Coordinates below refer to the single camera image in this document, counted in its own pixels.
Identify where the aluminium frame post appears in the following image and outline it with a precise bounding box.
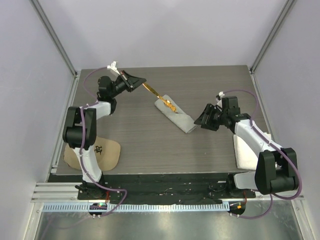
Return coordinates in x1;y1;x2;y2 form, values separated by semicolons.
249;0;297;75
29;0;78;78

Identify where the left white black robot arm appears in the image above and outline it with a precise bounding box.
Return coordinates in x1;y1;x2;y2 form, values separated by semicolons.
62;70;147;200

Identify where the right aluminium frame post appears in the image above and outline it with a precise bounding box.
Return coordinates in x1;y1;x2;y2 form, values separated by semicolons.
249;0;297;75

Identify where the left aluminium frame post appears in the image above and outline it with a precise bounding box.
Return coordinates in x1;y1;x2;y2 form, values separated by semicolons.
29;0;78;78

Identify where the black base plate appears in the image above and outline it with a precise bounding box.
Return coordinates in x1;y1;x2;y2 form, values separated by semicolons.
75;173;256;205

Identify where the beige cap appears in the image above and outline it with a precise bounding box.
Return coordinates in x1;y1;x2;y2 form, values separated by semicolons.
63;136;121;172

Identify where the green handled gold utensil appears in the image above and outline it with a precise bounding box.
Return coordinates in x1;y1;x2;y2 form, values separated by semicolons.
165;99;178;114

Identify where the grey cloth napkin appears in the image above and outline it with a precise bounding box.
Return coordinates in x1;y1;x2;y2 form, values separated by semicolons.
154;95;197;134

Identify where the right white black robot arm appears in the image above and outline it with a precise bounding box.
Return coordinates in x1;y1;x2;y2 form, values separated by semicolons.
194;103;302;200

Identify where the white slotted cable duct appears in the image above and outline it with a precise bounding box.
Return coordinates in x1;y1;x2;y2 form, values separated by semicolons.
42;202;230;213

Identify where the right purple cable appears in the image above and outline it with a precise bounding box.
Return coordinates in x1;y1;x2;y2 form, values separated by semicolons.
223;88;304;220

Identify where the white folded towel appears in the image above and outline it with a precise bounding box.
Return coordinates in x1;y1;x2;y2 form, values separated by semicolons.
233;134;274;171

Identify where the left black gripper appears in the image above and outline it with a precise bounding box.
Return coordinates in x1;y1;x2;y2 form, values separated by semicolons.
110;71;146;99

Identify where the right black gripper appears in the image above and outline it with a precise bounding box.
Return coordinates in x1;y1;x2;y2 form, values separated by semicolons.
194;103;228;132

